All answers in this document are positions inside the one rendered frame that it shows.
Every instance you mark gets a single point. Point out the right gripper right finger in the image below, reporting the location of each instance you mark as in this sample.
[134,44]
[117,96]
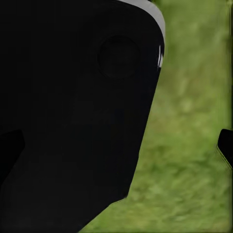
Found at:
[225,144]

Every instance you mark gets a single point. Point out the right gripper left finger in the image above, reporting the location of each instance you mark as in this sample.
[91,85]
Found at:
[12,145]

